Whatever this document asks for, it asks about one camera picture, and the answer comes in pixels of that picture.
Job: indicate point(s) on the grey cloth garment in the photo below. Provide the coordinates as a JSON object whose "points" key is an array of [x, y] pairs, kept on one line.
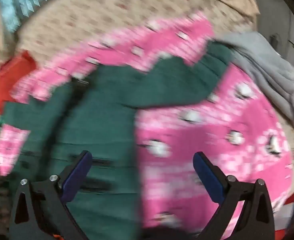
{"points": [[267, 65]]}

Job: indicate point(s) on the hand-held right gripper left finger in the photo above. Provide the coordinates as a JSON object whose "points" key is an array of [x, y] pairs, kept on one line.
{"points": [[77, 176]]}

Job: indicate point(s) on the red pillow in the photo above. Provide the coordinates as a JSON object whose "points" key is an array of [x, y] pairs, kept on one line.
{"points": [[9, 80]]}

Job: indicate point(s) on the dark green puffer jacket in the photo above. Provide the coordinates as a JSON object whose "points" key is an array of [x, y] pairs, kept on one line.
{"points": [[106, 110]]}

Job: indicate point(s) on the pink penguin print blanket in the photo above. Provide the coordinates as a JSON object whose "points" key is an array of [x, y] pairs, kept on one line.
{"points": [[199, 130]]}

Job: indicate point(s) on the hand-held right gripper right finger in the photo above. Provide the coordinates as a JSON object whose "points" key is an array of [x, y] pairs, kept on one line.
{"points": [[208, 178]]}

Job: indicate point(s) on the beige floral bed sheet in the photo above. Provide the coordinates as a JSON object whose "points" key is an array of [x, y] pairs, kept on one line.
{"points": [[99, 10]]}

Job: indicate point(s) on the window with metal grille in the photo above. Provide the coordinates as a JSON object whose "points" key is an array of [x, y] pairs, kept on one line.
{"points": [[24, 7]]}

